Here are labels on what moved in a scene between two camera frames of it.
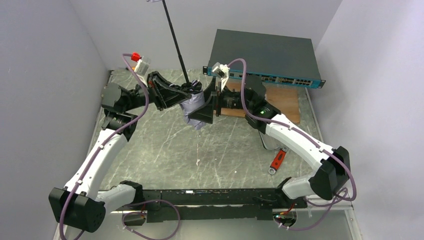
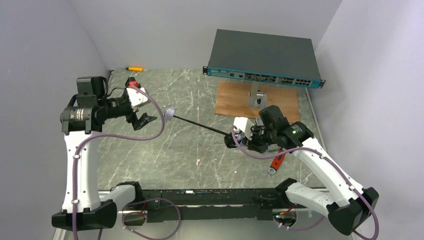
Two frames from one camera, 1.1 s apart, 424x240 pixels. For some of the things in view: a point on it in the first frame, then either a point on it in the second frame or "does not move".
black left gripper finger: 165,88 to 144,119
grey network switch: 278,59 does not move
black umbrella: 194,88 to 229,139
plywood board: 283,98 does not move
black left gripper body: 154,90 to 134,117
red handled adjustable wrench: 278,161 does not move
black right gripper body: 216,101 to 240,141
